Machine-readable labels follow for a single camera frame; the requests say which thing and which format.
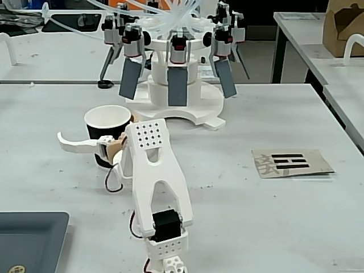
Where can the white printed label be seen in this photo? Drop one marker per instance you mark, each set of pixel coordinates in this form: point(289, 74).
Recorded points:
point(205, 71)

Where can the dark clutter pile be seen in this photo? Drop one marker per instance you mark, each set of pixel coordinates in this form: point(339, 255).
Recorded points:
point(17, 20)

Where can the black mat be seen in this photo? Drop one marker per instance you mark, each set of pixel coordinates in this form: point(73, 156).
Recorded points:
point(65, 25)

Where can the tan gripper black servo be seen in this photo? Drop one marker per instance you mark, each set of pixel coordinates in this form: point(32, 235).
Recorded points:
point(85, 143)

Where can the white curved hook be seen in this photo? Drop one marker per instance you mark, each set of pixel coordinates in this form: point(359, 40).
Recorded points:
point(10, 42)
point(348, 48)

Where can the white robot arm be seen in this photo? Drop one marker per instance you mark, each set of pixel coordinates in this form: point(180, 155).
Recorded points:
point(159, 170)

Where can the dark grey tray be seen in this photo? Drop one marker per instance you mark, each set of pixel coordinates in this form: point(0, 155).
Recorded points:
point(31, 239)

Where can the grey motor unit with paddle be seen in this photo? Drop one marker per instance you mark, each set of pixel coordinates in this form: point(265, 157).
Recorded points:
point(226, 76)
point(177, 85)
point(130, 76)

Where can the white round machine base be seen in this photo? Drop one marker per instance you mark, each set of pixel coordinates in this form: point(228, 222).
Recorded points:
point(210, 113)

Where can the black table leg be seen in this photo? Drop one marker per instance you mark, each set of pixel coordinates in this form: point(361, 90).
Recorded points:
point(278, 57)

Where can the brown cardboard box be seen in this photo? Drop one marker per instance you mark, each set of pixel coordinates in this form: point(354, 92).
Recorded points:
point(344, 28)

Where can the white paper sheet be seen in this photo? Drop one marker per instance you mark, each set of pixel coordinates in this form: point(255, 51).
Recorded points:
point(301, 16)

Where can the black paper cup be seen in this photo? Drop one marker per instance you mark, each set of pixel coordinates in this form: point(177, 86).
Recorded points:
point(108, 116)

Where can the orange object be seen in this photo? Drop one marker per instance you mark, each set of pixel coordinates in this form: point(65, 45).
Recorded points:
point(136, 3)

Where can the small black round cap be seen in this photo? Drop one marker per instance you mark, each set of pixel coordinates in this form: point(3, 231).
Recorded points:
point(104, 84)

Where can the round gold badge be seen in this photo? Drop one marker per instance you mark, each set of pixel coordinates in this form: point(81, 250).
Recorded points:
point(17, 269)

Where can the clear plastic tube bundle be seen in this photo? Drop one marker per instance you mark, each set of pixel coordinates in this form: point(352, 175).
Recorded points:
point(173, 17)

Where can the cardboard card with black bars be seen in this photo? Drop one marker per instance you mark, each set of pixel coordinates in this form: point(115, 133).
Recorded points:
point(293, 163)

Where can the grey motor unit with leg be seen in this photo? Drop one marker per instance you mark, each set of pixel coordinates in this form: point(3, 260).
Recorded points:
point(112, 31)
point(239, 31)

